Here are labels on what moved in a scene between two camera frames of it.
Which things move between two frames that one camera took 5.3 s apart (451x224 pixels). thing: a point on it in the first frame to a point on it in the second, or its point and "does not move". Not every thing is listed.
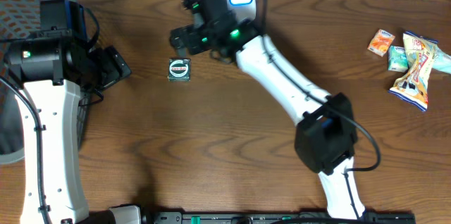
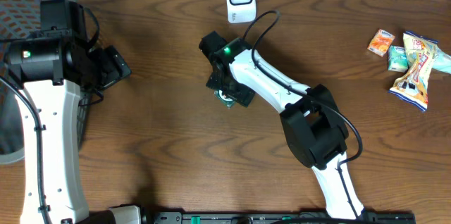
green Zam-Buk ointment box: [179, 70] to [227, 101]
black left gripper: [115, 63] does not move
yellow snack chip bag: [411, 84] does not move
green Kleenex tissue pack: [397, 60] does not move
